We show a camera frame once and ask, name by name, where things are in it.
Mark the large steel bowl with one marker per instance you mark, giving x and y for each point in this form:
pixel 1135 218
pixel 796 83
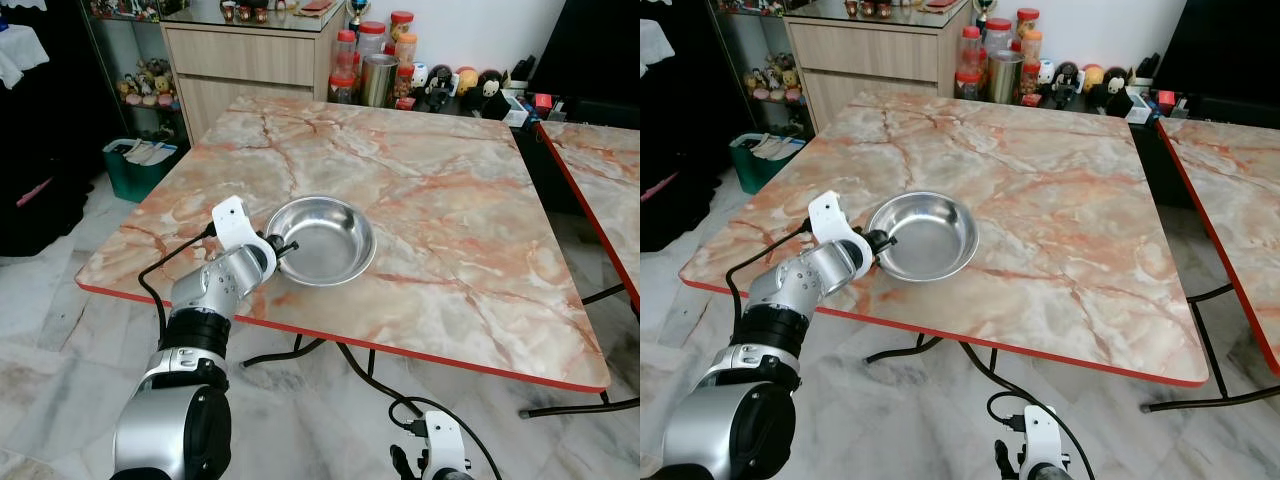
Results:
pixel 325 245
pixel 930 240

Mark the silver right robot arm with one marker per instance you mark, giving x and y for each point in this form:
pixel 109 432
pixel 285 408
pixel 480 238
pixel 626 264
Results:
pixel 1050 472
pixel 450 475

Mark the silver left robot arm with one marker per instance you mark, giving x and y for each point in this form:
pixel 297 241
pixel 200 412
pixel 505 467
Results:
pixel 730 420
pixel 175 420

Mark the green bin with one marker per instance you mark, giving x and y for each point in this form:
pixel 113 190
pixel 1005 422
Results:
pixel 135 175
pixel 755 170

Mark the marble folding table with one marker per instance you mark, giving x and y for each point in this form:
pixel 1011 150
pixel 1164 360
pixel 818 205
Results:
pixel 610 160
pixel 1060 190
pixel 1240 170
pixel 450 200

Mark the small red-lid jar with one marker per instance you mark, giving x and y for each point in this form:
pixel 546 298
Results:
pixel 968 86
pixel 1031 82
pixel 405 83
pixel 343 88

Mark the wooden cabinet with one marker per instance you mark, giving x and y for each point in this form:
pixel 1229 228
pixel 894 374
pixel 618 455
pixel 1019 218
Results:
pixel 870 55
pixel 240 60

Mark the steel tumbler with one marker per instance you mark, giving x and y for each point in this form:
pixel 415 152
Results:
pixel 379 82
pixel 1005 78

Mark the tall red-lid plastic jar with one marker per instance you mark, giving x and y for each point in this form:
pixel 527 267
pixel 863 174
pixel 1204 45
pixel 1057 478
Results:
pixel 970 48
pixel 346 52

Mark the glass display shelf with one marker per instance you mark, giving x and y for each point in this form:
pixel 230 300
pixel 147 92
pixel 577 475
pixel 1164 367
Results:
pixel 765 65
pixel 140 70

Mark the black hanging cloth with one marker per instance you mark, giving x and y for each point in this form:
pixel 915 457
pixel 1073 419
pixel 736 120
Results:
pixel 675 150
pixel 50 150

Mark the black figurine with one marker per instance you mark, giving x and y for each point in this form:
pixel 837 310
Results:
pixel 1068 84
pixel 440 88

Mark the clear red-lid plastic jar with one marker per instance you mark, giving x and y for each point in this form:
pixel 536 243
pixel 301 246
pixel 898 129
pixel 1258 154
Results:
pixel 997 34
pixel 372 38

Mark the orange-filled red-lid jar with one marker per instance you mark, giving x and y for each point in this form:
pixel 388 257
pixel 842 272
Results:
pixel 404 40
pixel 1030 35

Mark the yellow round figurine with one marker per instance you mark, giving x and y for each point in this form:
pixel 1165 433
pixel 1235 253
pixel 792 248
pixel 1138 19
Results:
pixel 1093 77
pixel 467 80

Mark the small white box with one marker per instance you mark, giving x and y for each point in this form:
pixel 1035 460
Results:
pixel 516 110
pixel 1141 106

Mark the small red box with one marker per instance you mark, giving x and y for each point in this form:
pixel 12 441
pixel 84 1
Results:
pixel 1166 98
pixel 544 101

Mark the white cloth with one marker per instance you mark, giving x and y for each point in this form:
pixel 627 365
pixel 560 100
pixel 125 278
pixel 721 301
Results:
pixel 652 45
pixel 20 55

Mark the black television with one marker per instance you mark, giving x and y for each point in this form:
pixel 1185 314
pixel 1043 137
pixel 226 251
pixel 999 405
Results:
pixel 590 45
pixel 1220 45

